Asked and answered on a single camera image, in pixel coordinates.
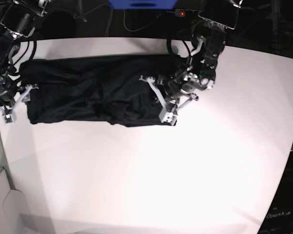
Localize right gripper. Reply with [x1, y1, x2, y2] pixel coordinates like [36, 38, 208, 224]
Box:
[0, 84, 39, 124]

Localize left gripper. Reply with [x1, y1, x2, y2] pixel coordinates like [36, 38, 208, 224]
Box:
[139, 70, 214, 126]

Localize dark navy long-sleeve shirt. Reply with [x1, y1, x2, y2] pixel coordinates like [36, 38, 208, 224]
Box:
[19, 55, 177, 127]

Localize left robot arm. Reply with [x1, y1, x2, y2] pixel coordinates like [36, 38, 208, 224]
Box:
[140, 0, 242, 126]

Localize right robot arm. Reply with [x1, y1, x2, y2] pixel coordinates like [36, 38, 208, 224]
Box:
[0, 0, 51, 123]

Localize black power strip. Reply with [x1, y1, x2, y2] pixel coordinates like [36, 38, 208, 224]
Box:
[174, 9, 198, 18]

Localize black round stool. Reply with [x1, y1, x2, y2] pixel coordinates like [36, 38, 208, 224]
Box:
[41, 11, 77, 39]

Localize blue plastic box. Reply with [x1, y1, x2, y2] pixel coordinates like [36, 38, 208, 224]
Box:
[108, 0, 177, 10]

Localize black OpenArm case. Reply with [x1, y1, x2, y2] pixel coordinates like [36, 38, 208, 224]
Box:
[258, 151, 293, 234]

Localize white cable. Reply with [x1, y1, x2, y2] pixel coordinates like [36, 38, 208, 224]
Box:
[73, 0, 162, 32]

